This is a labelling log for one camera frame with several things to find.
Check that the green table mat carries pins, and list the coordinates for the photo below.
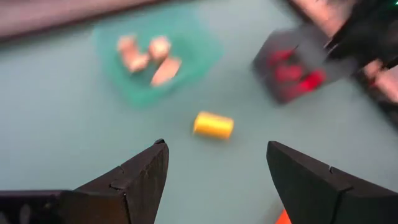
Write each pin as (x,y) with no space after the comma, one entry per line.
(62,124)

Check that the orange plastic basket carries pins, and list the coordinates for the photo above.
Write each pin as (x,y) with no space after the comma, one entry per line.
(284,219)

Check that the gray translucent plastic bin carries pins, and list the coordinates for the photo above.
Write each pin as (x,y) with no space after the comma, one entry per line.
(311,43)

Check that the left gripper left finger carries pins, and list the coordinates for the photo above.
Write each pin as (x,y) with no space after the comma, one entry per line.
(140,180)

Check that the natural wood cube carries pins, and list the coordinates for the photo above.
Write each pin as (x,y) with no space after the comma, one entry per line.
(159,48)

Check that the teal plastic basket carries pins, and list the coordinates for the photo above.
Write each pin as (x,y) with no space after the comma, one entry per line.
(192,46)

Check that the natural wood arch block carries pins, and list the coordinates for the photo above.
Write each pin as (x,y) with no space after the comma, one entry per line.
(132,56)

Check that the small red block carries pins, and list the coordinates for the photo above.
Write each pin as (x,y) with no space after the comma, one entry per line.
(308,81)

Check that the natural wood triangle block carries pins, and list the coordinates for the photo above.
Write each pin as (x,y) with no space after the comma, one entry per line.
(166,71)

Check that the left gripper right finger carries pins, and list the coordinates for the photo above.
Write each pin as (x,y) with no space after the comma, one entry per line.
(311,193)

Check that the yellow cylinder block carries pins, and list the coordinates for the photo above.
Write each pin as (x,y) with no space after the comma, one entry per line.
(214,125)

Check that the black table frame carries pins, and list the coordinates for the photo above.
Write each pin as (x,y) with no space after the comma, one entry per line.
(31,32)

